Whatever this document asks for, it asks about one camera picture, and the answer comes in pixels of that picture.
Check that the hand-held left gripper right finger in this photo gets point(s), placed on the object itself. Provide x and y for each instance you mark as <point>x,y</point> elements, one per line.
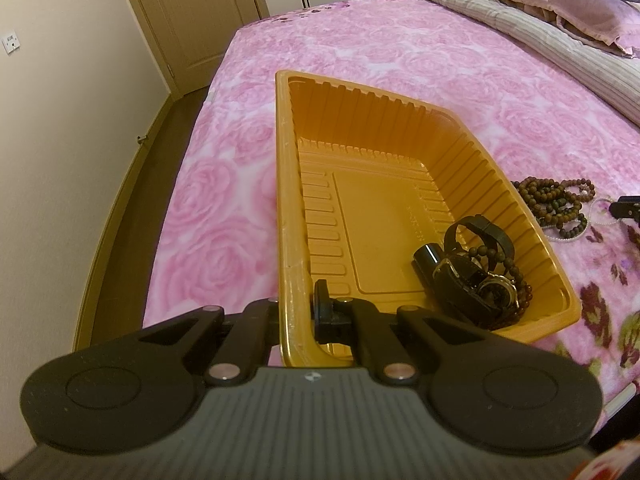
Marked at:
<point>327,317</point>

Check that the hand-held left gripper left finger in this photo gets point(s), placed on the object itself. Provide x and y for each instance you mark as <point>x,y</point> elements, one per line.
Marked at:
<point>260,321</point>

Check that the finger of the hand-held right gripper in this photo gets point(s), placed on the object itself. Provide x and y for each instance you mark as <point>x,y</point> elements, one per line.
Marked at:
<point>627,208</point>

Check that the small black cylinder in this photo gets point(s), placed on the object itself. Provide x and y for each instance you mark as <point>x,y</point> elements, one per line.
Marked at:
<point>427,260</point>

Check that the orange plastic tray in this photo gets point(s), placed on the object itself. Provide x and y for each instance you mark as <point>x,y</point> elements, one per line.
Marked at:
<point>375,210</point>

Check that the black wristwatch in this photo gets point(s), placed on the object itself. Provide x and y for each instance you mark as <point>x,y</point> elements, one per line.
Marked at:
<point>470,285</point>

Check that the grey striped quilt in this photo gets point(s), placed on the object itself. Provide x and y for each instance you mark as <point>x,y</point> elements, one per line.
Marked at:
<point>550,35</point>

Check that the pink pillow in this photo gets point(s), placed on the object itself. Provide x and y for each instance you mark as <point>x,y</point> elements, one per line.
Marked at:
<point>565,2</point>

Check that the red white patterned clothing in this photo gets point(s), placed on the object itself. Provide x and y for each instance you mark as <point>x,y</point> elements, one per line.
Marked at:
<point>612,462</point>

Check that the pink floral blanket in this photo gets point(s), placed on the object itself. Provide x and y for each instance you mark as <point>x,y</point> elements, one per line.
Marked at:
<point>400,50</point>

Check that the wooden door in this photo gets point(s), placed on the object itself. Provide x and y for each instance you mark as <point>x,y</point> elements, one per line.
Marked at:
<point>200,15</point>

